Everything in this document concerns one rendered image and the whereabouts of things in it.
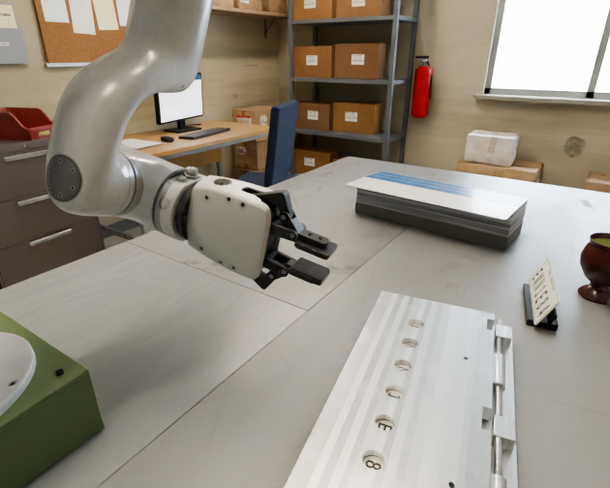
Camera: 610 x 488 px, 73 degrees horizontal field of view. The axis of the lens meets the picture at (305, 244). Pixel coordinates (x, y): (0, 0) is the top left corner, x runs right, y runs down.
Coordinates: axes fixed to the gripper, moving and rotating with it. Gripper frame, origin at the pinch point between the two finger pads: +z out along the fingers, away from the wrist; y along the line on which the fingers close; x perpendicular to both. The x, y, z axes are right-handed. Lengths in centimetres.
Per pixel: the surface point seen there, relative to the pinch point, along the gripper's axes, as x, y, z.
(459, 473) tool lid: 8.1, 10.8, 21.4
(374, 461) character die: 9.4, 13.4, 13.9
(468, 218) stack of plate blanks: -59, 10, 18
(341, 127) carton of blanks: -343, 66, -98
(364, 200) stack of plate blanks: -67, 18, -8
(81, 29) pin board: -185, 20, -242
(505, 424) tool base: -0.3, 10.3, 25.6
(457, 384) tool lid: -4.0, 11.1, 20.3
